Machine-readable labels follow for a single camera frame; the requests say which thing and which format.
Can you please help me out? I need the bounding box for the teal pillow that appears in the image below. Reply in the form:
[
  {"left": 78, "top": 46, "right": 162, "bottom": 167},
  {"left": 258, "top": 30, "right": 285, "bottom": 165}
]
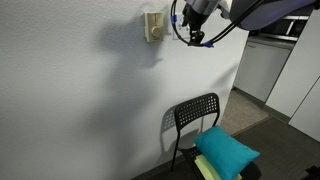
[{"left": 194, "top": 126, "right": 260, "bottom": 180}]

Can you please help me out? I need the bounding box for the black cable with blue tape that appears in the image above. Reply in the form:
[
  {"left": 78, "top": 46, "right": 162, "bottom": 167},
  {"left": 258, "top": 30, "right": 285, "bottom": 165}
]
[{"left": 170, "top": 0, "right": 264, "bottom": 49}]

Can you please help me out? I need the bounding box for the beige floor rug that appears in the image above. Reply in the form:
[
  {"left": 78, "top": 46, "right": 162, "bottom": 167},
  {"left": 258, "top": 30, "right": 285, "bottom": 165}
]
[{"left": 221, "top": 88, "right": 269, "bottom": 135}]

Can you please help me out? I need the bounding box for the white kitchen cabinet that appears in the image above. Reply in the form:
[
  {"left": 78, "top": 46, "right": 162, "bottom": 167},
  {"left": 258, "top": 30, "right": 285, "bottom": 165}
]
[{"left": 234, "top": 38, "right": 294, "bottom": 102}]

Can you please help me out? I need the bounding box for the white double switch plate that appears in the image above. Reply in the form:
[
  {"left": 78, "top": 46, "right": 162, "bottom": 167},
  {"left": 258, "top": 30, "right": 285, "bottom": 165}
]
[{"left": 176, "top": 13, "right": 189, "bottom": 40}]

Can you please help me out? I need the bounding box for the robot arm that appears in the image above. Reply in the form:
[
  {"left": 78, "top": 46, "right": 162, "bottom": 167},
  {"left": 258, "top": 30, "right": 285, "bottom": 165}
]
[{"left": 182, "top": 0, "right": 319, "bottom": 47}]

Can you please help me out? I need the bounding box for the beige wall thermostat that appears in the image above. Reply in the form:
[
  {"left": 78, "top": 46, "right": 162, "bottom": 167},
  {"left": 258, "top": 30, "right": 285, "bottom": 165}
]
[{"left": 144, "top": 12, "right": 164, "bottom": 43}]

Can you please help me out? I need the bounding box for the black perforated metal chair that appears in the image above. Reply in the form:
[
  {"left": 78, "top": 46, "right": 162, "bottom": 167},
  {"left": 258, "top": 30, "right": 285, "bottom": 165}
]
[{"left": 170, "top": 92, "right": 262, "bottom": 180}]

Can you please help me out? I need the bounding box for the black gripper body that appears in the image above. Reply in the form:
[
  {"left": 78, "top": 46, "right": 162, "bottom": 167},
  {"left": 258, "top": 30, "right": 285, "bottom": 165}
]
[{"left": 183, "top": 3, "right": 209, "bottom": 31}]

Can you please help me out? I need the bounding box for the stainless microwave oven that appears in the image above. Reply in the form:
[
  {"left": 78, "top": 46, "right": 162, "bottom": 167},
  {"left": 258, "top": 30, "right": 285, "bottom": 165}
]
[{"left": 260, "top": 16, "right": 309, "bottom": 41}]

